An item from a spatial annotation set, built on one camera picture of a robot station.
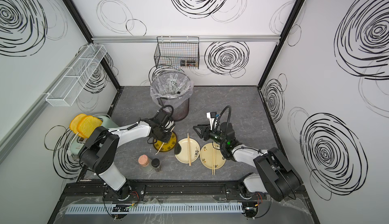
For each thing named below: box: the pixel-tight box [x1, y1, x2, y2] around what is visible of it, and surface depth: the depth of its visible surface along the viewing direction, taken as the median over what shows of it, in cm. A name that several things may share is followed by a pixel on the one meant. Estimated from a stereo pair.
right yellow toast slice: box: [76, 115, 103, 139], surface depth 77 cm
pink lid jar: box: [138, 154, 154, 172], surface depth 76 cm
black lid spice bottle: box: [150, 158, 163, 173], surface depth 76 cm
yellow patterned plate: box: [152, 131, 178, 153], surface depth 90 cm
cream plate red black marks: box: [199, 142, 226, 170], surface depth 86 cm
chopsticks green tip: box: [186, 132, 192, 167], surface depth 88 cm
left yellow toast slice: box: [69, 113, 87, 138], surface depth 75 cm
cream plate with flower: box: [174, 137, 201, 164], surface depth 89 cm
